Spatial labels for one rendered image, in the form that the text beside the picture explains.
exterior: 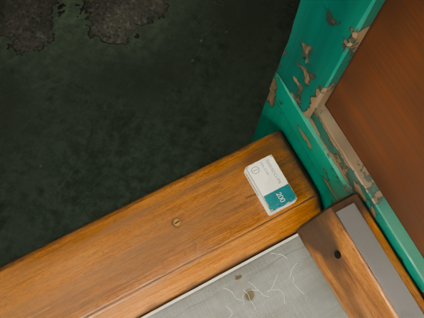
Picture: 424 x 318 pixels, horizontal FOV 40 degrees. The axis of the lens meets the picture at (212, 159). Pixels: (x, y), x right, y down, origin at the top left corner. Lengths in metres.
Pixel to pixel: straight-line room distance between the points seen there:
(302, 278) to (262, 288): 0.05
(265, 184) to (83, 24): 1.10
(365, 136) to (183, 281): 0.26
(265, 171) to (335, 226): 0.12
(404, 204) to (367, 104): 0.10
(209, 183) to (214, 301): 0.13
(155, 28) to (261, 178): 1.05
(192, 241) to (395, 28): 0.33
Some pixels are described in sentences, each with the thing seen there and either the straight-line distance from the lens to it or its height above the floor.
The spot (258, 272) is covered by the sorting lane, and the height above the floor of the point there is 0.74.
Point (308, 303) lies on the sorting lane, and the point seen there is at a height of 0.74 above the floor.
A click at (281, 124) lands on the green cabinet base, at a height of 0.76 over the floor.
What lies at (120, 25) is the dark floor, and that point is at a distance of 1.67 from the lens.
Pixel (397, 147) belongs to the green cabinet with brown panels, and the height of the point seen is 0.95.
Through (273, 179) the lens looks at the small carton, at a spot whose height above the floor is 0.79.
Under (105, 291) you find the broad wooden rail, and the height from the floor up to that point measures 0.76.
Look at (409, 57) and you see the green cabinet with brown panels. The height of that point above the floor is 1.04.
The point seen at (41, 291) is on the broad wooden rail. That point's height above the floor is 0.76.
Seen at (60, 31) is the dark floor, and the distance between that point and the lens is 1.68.
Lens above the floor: 1.42
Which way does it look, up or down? 71 degrees down
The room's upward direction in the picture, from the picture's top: 10 degrees clockwise
